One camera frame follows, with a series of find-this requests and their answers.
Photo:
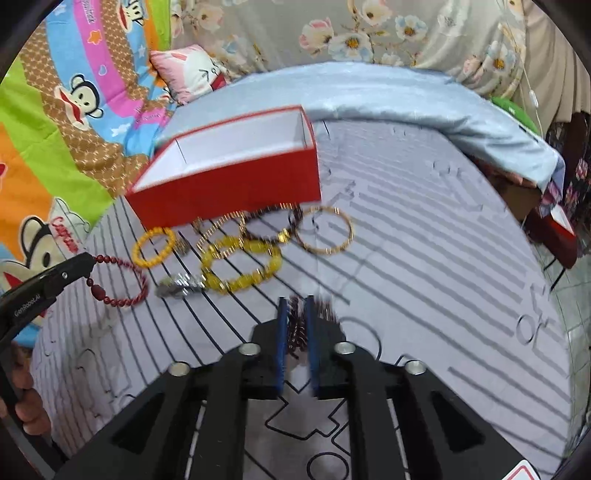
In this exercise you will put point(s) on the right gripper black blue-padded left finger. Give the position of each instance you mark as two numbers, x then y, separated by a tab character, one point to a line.
190	422

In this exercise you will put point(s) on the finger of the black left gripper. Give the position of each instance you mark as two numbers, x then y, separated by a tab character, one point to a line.
54	280

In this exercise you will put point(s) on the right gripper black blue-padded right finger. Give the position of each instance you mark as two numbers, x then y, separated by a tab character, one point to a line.
404	421

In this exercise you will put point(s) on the silver metal watch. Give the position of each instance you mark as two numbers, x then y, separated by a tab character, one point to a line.
179	286

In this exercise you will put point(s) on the thin gold bangle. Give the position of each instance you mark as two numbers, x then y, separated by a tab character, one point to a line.
324	230

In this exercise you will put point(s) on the red cardboard box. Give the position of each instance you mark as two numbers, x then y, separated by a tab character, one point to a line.
240	164

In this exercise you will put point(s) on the person's left hand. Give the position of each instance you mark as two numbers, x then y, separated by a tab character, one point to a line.
29	408

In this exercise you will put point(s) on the grey striped bed sheet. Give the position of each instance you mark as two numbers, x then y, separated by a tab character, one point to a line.
439	271

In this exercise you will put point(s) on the colourful monkey cartoon sheet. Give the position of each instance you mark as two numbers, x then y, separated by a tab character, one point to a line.
81	106

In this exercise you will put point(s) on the red stool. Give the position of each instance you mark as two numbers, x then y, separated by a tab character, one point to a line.
560	242

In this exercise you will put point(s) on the pink bunny pillow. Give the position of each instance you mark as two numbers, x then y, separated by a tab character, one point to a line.
188	72

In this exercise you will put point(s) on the light blue folded quilt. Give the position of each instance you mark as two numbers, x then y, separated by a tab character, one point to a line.
360	91

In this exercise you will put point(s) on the grey floral blanket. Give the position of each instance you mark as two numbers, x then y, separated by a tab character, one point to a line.
482	44

